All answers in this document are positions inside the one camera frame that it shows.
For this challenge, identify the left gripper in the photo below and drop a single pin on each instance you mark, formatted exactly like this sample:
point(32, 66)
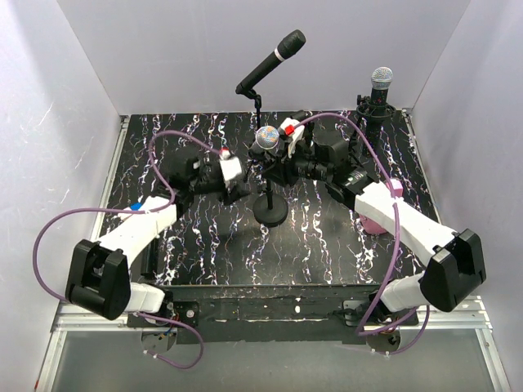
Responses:
point(234, 192)

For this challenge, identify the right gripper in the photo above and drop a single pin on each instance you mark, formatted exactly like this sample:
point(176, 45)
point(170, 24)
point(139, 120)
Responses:
point(278, 170)

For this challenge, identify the round base stand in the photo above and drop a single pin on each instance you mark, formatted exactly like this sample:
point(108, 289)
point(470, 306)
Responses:
point(269, 209)

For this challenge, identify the silver mesh microphone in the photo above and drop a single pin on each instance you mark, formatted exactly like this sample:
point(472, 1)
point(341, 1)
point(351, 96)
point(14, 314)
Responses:
point(378, 111)
point(149, 260)
point(266, 139)

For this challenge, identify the tall black foam microphone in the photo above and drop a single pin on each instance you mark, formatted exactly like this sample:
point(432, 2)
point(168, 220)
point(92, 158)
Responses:
point(289, 46)

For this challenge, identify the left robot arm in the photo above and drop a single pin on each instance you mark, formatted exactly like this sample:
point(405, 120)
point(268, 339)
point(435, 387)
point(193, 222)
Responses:
point(99, 278)

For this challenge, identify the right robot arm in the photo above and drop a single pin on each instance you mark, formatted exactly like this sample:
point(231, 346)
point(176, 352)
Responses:
point(454, 262)

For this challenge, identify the pink wedge block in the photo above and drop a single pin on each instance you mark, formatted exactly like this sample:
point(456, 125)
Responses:
point(375, 206)

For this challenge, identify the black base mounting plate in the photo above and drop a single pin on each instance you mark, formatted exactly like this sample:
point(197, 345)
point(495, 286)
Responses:
point(264, 313)

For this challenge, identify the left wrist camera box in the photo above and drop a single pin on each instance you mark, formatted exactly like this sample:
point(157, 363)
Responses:
point(231, 167)

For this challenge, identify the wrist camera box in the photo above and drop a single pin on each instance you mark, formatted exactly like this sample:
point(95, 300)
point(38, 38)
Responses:
point(231, 167)
point(290, 132)

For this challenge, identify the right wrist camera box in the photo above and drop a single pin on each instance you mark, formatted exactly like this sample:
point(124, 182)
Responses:
point(290, 132)

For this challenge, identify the right shock mount stand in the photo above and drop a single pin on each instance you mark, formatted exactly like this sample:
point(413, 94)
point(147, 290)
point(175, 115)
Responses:
point(361, 113)

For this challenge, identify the aluminium frame rail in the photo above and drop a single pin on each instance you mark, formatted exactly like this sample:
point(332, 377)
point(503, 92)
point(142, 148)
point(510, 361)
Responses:
point(444, 352)

